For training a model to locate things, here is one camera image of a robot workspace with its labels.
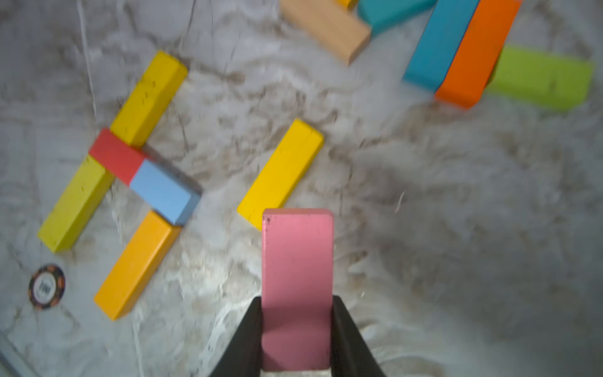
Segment small black ring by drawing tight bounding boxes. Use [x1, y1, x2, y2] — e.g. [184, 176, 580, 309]
[27, 264, 67, 310]

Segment orange block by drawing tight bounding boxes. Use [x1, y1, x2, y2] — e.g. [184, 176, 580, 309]
[435, 0, 522, 109]

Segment light blue block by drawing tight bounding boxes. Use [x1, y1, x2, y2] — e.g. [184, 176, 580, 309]
[129, 159, 200, 226]

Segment tan wooden block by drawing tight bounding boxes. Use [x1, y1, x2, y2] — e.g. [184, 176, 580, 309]
[279, 0, 372, 66]

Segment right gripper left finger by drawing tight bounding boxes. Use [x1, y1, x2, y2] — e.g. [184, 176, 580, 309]
[210, 296, 262, 377]

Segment teal block tilted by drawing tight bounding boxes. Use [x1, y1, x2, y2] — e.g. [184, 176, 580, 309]
[357, 0, 437, 36]

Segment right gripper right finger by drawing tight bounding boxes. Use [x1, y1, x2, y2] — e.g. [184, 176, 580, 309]
[331, 295, 386, 377]

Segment pink block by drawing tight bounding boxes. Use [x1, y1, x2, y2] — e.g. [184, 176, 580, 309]
[262, 208, 334, 372]

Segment orange-yellow small block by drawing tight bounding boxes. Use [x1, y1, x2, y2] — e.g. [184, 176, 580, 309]
[336, 0, 359, 11]

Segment green block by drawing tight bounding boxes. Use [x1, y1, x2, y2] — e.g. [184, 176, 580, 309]
[486, 45, 595, 112]

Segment teal block upright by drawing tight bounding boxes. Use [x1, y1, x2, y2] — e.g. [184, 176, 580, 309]
[403, 0, 479, 93]

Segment red block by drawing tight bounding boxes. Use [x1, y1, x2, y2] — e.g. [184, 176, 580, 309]
[89, 128, 145, 186]

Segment lime yellow block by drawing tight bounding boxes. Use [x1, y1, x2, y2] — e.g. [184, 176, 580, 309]
[38, 156, 115, 253]

